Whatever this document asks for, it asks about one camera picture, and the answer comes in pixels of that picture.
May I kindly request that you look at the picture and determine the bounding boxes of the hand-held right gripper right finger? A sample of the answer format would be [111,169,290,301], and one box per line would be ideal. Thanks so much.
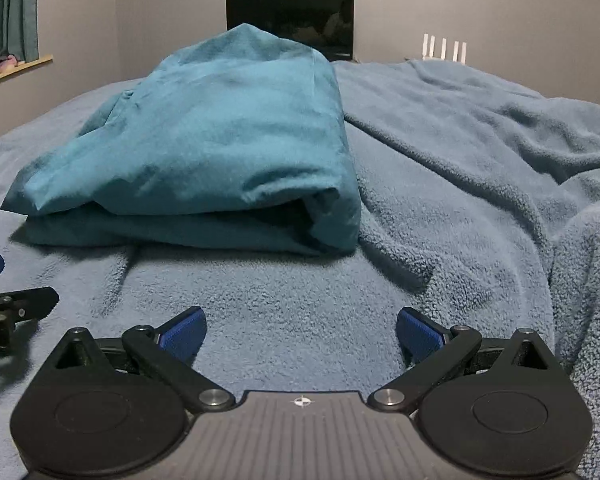
[367,307,565,414]

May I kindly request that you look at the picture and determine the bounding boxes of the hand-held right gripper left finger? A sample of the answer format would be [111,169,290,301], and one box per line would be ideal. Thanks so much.
[44,306,236,414]

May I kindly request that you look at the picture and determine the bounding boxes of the teal hooded jacket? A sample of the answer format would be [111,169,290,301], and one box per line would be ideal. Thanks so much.
[0,22,362,257]

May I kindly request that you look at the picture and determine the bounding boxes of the light blue fleece blanket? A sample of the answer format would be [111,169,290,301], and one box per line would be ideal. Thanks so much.
[0,59,600,480]

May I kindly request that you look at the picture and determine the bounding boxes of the wooden window sill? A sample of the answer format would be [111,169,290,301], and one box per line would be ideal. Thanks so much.
[0,54,54,82]

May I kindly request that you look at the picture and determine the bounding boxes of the white router with antennas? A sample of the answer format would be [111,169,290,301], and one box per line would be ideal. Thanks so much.
[420,33,469,65]

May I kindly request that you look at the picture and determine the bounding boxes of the black monitor screen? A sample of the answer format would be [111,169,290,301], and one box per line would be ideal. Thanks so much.
[225,0,356,62]

